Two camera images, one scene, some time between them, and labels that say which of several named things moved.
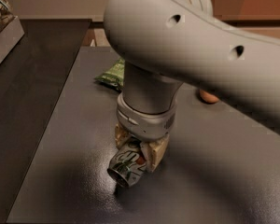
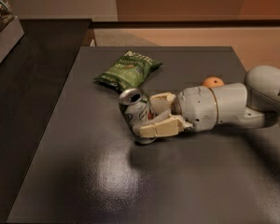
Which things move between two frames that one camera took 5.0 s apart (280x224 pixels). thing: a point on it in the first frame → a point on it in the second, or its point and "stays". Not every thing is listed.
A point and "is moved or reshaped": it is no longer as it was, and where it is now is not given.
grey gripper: [145, 124] → [196, 107]
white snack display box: [5, 42] stays
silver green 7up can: [126, 165] is moved or reshaped
